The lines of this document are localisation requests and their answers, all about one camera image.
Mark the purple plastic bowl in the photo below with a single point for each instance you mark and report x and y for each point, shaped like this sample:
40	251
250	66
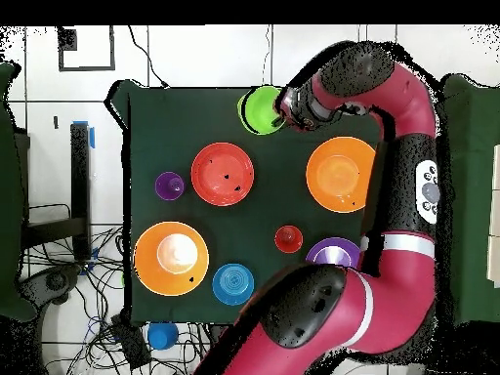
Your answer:
332	254

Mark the purple plastic cup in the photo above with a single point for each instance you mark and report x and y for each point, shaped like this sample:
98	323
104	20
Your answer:
169	186

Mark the dark green table cloth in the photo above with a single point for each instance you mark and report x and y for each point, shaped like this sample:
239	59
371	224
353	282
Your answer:
187	117

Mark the red plastic bowl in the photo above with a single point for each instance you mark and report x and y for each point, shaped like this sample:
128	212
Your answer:
222	174

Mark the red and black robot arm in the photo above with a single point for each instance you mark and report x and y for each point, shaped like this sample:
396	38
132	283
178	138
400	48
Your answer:
398	293

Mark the green cloth covered table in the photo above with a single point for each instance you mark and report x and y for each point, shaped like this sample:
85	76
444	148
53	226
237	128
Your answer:
472	195
8	273

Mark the green plastic bowl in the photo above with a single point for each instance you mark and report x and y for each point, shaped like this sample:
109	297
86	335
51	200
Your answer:
259	111

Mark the black office chair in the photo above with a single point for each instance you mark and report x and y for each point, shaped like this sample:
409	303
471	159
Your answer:
50	285

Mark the blue plastic cup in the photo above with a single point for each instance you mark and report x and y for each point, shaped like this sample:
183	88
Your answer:
163	336

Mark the blue plastic bowl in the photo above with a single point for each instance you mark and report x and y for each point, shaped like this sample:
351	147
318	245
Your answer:
233	284

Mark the black power strip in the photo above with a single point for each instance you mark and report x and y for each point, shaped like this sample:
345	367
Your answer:
131	345

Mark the red plastic cup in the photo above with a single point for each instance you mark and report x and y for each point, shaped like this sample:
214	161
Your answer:
288	239

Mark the black metal frame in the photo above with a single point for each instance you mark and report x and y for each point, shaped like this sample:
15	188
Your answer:
80	187

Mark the large orange plastic bowl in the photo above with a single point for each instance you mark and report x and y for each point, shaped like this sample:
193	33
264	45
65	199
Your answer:
336	174
172	281

